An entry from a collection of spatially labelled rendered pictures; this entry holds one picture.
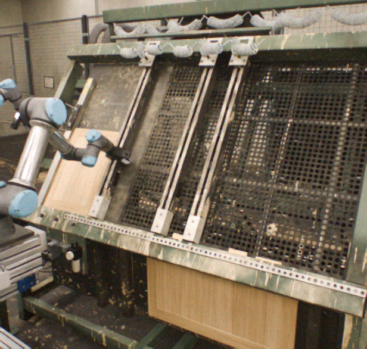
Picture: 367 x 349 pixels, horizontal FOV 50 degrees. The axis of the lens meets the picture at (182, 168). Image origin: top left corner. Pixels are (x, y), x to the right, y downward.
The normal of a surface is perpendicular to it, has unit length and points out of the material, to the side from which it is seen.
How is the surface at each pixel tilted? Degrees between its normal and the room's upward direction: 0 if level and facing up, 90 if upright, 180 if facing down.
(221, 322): 90
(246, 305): 90
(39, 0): 90
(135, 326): 0
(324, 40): 54
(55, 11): 90
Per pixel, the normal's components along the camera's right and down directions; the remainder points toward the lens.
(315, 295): -0.42, -0.39
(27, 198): 0.88, 0.22
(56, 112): 0.93, -0.03
